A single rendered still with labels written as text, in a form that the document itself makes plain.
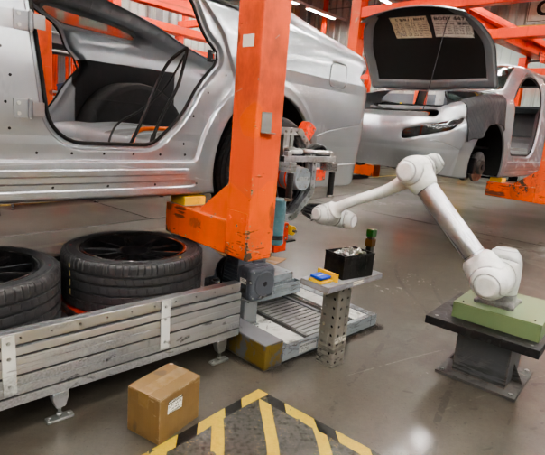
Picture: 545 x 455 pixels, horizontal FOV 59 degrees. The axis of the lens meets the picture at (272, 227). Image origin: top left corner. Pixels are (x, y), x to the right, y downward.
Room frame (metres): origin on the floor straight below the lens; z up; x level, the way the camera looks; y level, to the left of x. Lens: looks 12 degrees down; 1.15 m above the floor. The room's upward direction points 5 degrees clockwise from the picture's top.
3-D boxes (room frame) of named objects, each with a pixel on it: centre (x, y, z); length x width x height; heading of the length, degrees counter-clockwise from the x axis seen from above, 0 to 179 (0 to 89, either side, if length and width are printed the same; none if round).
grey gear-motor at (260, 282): (2.53, 0.16, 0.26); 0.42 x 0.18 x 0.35; 45
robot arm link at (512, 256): (2.22, -1.11, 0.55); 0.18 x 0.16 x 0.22; 144
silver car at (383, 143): (6.89, -2.68, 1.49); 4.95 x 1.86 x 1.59; 135
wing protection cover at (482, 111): (5.09, -2.02, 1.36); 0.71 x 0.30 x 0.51; 135
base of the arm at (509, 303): (2.24, -1.13, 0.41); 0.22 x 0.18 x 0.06; 141
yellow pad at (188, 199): (2.56, 0.47, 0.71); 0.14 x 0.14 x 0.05; 45
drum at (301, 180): (2.73, -0.08, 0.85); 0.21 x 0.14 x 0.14; 45
